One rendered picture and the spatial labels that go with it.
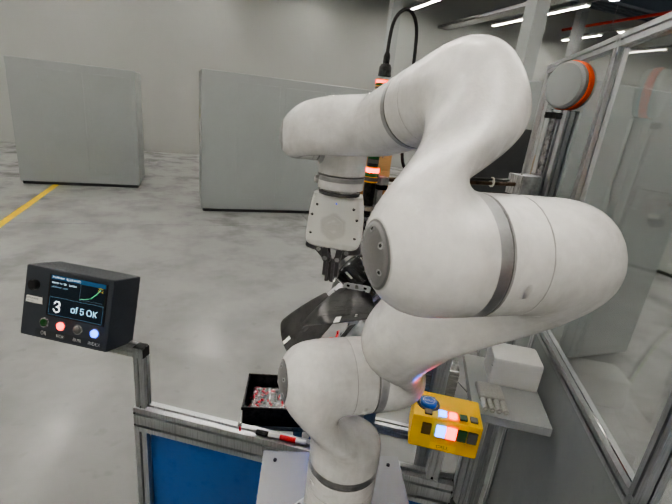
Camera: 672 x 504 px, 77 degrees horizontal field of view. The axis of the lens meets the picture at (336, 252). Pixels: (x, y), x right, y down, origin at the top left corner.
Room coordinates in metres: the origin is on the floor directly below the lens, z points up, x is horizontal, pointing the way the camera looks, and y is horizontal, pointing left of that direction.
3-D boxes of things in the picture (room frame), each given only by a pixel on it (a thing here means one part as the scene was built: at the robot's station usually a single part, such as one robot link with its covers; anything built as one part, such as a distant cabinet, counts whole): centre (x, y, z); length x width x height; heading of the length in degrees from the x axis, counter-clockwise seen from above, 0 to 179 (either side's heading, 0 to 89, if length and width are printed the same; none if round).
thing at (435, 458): (0.85, -0.31, 0.92); 0.03 x 0.03 x 0.12; 80
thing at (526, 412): (1.28, -0.64, 0.85); 0.36 x 0.24 x 0.03; 170
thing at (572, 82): (1.57, -0.73, 1.88); 0.17 x 0.15 x 0.16; 170
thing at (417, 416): (0.85, -0.31, 1.02); 0.16 x 0.10 x 0.11; 80
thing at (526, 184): (1.53, -0.64, 1.54); 0.10 x 0.07 x 0.08; 115
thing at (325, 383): (0.56, -0.02, 1.27); 0.19 x 0.12 x 0.24; 109
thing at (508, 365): (1.35, -0.68, 0.92); 0.17 x 0.16 x 0.11; 80
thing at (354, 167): (0.76, 0.01, 1.68); 0.09 x 0.08 x 0.13; 109
